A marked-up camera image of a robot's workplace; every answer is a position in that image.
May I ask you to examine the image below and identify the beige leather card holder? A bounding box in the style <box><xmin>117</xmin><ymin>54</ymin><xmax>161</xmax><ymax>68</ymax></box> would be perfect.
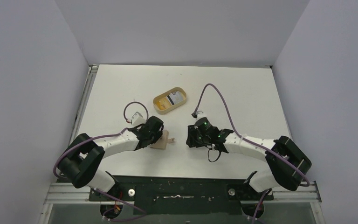
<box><xmin>150</xmin><ymin>130</ymin><xmax>175</xmax><ymax>150</ymax></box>

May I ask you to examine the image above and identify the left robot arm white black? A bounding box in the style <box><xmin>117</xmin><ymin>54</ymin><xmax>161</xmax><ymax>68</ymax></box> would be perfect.
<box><xmin>53</xmin><ymin>116</ymin><xmax>164</xmax><ymax>200</ymax></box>

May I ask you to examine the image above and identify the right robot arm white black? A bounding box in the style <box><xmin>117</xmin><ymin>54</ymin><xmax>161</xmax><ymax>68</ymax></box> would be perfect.
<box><xmin>186</xmin><ymin>117</ymin><xmax>312</xmax><ymax>199</ymax></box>

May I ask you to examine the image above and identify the grey card with black stripe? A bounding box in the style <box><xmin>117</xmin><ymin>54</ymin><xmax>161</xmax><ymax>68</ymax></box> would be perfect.
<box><xmin>167</xmin><ymin>91</ymin><xmax>184</xmax><ymax>105</ymax></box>

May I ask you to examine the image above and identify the beige oval tray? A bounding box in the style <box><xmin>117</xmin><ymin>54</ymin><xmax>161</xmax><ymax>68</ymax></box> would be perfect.
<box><xmin>153</xmin><ymin>87</ymin><xmax>187</xmax><ymax>114</ymax></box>

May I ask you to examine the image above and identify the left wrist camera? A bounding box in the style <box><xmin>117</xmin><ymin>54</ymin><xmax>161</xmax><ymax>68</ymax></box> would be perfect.
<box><xmin>131</xmin><ymin>112</ymin><xmax>146</xmax><ymax>126</ymax></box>

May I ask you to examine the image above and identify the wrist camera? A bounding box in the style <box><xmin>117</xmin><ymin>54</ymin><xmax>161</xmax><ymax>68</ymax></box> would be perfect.
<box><xmin>131</xmin><ymin>112</ymin><xmax>146</xmax><ymax>126</ymax></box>
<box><xmin>191</xmin><ymin>111</ymin><xmax>206</xmax><ymax>120</ymax></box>

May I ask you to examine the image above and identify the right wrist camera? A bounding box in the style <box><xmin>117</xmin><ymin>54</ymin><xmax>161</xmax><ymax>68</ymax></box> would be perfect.
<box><xmin>191</xmin><ymin>111</ymin><xmax>206</xmax><ymax>120</ymax></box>

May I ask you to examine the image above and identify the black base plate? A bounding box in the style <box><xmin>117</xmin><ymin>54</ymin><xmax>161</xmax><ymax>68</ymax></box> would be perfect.
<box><xmin>89</xmin><ymin>175</ymin><xmax>274</xmax><ymax>220</ymax></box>

